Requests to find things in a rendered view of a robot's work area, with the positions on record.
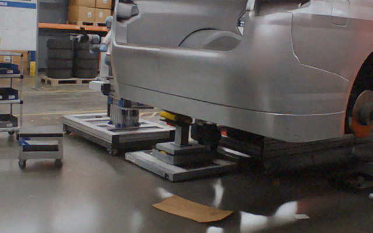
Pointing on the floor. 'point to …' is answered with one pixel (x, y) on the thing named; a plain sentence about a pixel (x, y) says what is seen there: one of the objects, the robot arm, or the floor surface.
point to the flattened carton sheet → (192, 209)
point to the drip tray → (366, 181)
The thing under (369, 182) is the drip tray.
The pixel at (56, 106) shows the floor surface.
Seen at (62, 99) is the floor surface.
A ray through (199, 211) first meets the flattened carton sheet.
